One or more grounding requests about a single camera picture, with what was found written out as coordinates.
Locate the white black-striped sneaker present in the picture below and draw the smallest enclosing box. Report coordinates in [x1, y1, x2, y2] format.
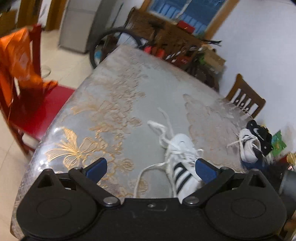
[165, 133, 204, 202]

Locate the red gold trophy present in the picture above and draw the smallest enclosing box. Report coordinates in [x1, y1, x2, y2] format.
[277, 152, 296, 171]

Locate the silver refrigerator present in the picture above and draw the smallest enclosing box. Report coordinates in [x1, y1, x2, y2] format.
[58, 0, 116, 53]

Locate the red wooden chair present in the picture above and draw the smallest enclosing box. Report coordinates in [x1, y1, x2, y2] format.
[1, 25, 74, 155]

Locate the cardboard box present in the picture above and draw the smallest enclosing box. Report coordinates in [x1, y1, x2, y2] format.
[204, 49, 226, 73]

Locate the orange bag on chair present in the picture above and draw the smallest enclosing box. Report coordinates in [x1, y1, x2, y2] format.
[1, 25, 58, 120]

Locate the wooden bench chair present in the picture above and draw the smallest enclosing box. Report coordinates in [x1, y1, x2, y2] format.
[125, 8, 166, 45]

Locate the black bicycle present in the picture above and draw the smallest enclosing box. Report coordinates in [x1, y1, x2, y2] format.
[89, 27, 220, 91]

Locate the black nike shoe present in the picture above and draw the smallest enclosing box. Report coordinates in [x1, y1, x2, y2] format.
[246, 120, 273, 156]

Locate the wooden chair by wall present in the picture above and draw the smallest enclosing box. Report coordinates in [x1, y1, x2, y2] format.
[226, 73, 266, 118]

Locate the wooden dining chair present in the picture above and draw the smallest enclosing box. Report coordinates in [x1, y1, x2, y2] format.
[155, 21, 202, 69]

